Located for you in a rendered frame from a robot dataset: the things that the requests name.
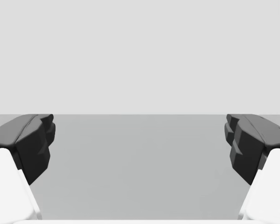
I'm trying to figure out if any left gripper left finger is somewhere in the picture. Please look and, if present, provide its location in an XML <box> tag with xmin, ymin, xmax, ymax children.
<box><xmin>0</xmin><ymin>113</ymin><xmax>56</xmax><ymax>221</ymax></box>

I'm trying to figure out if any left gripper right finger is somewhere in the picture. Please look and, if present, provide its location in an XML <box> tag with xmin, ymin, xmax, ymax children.
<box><xmin>224</xmin><ymin>113</ymin><xmax>280</xmax><ymax>221</ymax></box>

